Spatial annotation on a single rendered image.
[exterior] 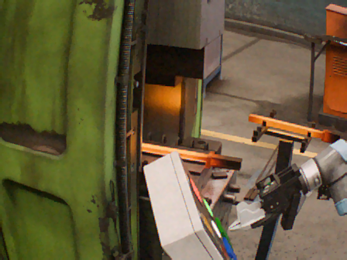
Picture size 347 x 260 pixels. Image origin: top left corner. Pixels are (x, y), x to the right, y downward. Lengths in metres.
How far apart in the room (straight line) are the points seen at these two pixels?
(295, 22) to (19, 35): 8.07
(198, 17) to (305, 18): 7.83
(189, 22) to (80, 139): 0.40
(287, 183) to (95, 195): 0.47
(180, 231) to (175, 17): 0.65
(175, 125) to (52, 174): 0.68
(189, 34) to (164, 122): 0.60
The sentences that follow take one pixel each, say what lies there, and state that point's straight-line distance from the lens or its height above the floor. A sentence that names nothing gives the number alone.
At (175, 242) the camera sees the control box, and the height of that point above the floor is 1.17.
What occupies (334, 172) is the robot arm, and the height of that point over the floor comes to 1.18.
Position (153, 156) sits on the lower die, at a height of 0.99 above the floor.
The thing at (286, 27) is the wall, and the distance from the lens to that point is 9.29.
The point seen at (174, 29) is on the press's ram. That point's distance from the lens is 1.43.
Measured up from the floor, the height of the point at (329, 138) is 0.95.
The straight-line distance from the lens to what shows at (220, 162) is 1.69.
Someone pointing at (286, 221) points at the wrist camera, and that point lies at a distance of 1.30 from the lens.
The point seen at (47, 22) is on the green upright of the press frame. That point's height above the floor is 1.47.
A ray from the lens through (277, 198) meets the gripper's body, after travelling 1.24.
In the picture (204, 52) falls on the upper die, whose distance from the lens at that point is 1.47.
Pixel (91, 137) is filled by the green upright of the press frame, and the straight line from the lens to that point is 1.29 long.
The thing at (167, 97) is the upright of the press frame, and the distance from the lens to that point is 1.92.
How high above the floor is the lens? 1.68
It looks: 21 degrees down
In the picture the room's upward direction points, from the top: 3 degrees clockwise
